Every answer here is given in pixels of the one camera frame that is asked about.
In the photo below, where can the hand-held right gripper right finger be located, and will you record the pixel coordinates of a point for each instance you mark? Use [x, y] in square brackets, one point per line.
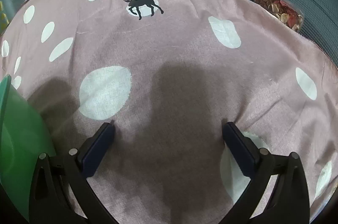
[240, 150]

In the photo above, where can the pink polka dot blanket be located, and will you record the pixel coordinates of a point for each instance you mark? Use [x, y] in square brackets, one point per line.
[171, 41]

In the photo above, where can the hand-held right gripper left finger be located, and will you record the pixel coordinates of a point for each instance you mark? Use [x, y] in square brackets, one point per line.
[97, 150]

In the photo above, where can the clear snack packet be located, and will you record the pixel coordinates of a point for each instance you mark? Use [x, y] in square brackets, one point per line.
[280, 8]

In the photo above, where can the yellow patterned cloth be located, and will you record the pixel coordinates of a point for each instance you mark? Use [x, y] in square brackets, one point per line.
[2, 17]

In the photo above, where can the green plastic bowl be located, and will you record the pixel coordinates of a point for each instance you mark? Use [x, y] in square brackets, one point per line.
[18, 134]

